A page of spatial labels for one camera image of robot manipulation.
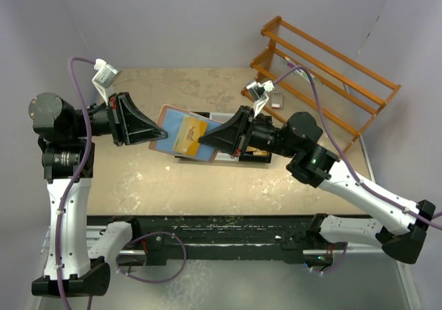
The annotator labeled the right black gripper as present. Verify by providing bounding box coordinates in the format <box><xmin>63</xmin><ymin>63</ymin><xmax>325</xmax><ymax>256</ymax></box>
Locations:
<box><xmin>199</xmin><ymin>105</ymin><xmax>298</xmax><ymax>158</ymax></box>

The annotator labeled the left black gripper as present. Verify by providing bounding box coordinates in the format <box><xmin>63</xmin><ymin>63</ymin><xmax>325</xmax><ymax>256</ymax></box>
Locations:
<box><xmin>70</xmin><ymin>91</ymin><xmax>167</xmax><ymax>146</ymax></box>

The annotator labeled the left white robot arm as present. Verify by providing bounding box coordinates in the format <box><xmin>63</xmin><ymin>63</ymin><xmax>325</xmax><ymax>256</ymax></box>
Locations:
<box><xmin>28</xmin><ymin>92</ymin><xmax>167</xmax><ymax>298</ymax></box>

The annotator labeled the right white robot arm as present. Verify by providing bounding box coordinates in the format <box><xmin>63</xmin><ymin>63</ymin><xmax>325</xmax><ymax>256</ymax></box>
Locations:
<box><xmin>198</xmin><ymin>106</ymin><xmax>435</xmax><ymax>264</ymax></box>

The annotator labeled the white bin with black cards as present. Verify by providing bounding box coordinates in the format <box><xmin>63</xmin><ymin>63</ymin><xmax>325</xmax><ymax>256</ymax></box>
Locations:
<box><xmin>209</xmin><ymin>112</ymin><xmax>239</xmax><ymax>162</ymax></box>

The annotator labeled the black bin with gold cards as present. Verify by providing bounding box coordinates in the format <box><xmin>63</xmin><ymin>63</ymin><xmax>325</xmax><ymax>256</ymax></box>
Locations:
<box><xmin>238</xmin><ymin>146</ymin><xmax>272</xmax><ymax>164</ymax></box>

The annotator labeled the gold cards pile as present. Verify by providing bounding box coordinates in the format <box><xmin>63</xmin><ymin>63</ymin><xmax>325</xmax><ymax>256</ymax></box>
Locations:
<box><xmin>246</xmin><ymin>146</ymin><xmax>269</xmax><ymax>156</ymax></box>

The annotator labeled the black bin with silver cards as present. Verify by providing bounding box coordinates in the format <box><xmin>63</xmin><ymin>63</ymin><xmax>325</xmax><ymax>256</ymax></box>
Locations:
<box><xmin>177</xmin><ymin>113</ymin><xmax>211</xmax><ymax>162</ymax></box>

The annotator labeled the small white red box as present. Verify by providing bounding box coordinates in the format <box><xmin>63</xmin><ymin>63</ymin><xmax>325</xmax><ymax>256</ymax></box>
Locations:
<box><xmin>270</xmin><ymin>92</ymin><xmax>283</xmax><ymax>110</ymax></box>

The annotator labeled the orange wooden rack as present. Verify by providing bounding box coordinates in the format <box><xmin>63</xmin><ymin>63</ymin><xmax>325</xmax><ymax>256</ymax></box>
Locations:
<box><xmin>250</xmin><ymin>16</ymin><xmax>401</xmax><ymax>152</ymax></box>

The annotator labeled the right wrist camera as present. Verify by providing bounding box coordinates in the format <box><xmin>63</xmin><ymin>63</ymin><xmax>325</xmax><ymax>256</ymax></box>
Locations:
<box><xmin>246</xmin><ymin>80</ymin><xmax>275</xmax><ymax>119</ymax></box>

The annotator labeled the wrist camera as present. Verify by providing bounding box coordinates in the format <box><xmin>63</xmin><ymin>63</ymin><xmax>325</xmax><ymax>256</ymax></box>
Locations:
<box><xmin>92</xmin><ymin>59</ymin><xmax>122</xmax><ymax>106</ymax></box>
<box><xmin>246</xmin><ymin>80</ymin><xmax>275</xmax><ymax>119</ymax></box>

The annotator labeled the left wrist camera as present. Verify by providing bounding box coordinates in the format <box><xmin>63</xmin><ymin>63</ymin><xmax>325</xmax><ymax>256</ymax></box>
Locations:
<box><xmin>92</xmin><ymin>59</ymin><xmax>122</xmax><ymax>106</ymax></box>

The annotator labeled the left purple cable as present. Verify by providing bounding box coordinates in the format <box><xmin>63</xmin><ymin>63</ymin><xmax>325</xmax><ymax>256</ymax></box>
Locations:
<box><xmin>55</xmin><ymin>56</ymin><xmax>189</xmax><ymax>310</ymax></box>

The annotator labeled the purple cable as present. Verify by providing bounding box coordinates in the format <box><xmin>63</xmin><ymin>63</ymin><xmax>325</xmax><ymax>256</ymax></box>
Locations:
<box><xmin>272</xmin><ymin>66</ymin><xmax>442</xmax><ymax>276</ymax></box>
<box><xmin>55</xmin><ymin>56</ymin><xmax>189</xmax><ymax>310</ymax></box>

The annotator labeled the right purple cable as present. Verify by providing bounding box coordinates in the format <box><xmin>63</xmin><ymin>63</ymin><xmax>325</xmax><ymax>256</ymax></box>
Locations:
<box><xmin>272</xmin><ymin>66</ymin><xmax>442</xmax><ymax>276</ymax></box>

